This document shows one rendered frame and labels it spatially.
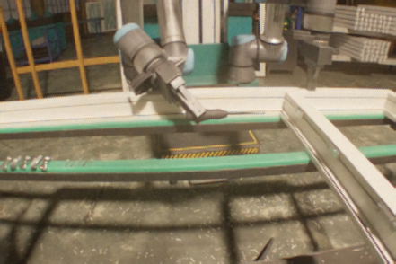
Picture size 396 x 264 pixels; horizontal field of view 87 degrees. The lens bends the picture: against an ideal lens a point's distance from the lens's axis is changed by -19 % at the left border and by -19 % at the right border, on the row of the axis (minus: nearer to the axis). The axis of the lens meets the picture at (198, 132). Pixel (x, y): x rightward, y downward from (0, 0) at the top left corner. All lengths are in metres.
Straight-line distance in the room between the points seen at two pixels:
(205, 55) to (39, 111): 1.09
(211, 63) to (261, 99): 0.92
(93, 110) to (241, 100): 0.45
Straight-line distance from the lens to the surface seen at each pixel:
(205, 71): 1.67
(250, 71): 1.57
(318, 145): 0.62
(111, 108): 0.79
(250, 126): 0.77
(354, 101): 0.94
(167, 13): 0.93
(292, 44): 4.45
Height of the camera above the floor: 1.19
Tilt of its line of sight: 29 degrees down
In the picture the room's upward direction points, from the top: 1 degrees counter-clockwise
